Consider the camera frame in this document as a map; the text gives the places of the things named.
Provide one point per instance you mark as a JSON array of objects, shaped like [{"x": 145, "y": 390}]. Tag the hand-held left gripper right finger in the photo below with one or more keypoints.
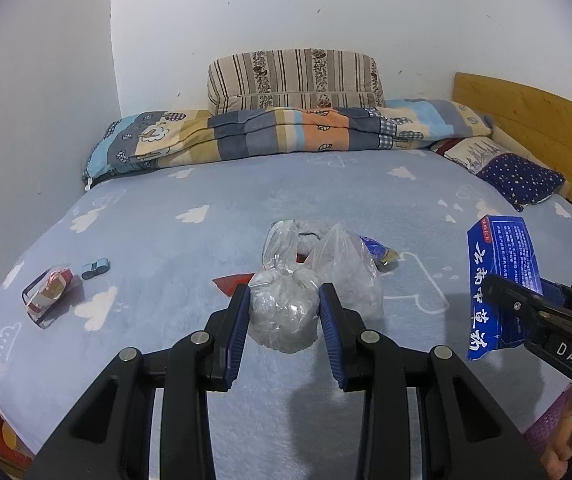
[{"x": 328, "y": 332}]

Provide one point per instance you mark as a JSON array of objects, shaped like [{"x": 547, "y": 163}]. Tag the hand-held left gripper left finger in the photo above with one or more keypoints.
[{"x": 236, "y": 332}]

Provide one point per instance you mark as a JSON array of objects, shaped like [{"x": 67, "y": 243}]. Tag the blue cardboard box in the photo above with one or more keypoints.
[{"x": 496, "y": 260}]

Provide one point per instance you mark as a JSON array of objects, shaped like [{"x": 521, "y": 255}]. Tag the knotted plastic bag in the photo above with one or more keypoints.
[{"x": 281, "y": 312}]

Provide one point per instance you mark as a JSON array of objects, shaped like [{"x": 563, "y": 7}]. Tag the red paper card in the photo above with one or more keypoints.
[{"x": 231, "y": 283}]

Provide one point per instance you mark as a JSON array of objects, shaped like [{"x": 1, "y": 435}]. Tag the purple plastic basket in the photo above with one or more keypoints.
[{"x": 546, "y": 412}]

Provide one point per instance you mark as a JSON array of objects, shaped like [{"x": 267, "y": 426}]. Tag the blue snack wrapper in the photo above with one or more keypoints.
[{"x": 378, "y": 252}]

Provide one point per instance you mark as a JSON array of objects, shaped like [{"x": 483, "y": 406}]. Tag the blue cloud print blanket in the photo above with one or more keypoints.
[{"x": 166, "y": 250}]

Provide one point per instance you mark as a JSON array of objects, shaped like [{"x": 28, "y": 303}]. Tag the navy star print pillow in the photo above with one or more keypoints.
[{"x": 521, "y": 180}]

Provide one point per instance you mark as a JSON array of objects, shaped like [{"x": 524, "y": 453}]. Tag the small blue toy car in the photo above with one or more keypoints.
[{"x": 96, "y": 269}]

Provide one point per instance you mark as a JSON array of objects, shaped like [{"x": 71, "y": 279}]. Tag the white printed pillow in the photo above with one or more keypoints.
[{"x": 466, "y": 152}]

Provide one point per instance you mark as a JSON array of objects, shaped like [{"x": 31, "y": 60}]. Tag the packaged red white toy car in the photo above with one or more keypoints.
[{"x": 48, "y": 292}]

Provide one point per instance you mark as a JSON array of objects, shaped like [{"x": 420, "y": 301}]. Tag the wooden headboard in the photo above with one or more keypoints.
[{"x": 531, "y": 110}]

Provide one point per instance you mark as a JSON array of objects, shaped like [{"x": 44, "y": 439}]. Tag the patchwork cartoon quilt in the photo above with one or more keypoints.
[{"x": 276, "y": 132}]

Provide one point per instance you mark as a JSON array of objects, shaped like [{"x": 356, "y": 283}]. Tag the striped beige pillow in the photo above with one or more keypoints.
[{"x": 296, "y": 77}]

